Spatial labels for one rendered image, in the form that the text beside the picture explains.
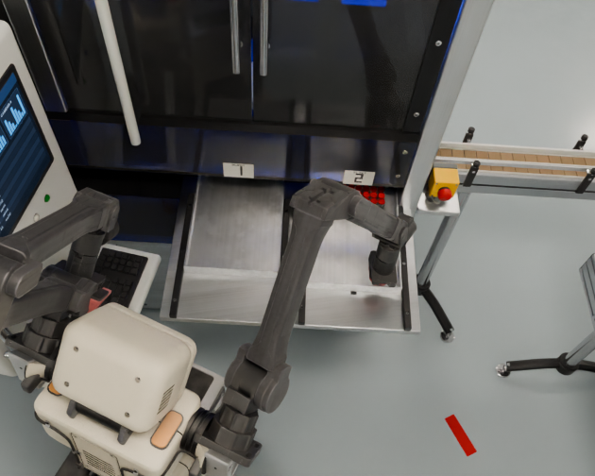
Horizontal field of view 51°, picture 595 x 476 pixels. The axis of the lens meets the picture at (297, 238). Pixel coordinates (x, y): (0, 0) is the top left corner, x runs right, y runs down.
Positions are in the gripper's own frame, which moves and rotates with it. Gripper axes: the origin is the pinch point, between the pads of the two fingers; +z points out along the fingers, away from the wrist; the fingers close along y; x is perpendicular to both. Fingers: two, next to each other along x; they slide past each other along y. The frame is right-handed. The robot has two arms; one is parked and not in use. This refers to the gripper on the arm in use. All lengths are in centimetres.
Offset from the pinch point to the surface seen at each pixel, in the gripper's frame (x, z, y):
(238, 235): 39.5, 0.8, 15.7
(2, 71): 86, -59, 8
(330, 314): 13.0, 3.2, -7.8
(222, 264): 43.2, 1.7, 5.7
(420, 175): -11.0, -16.9, 26.5
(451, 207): -24.6, -0.3, 29.8
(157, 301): 74, 72, 36
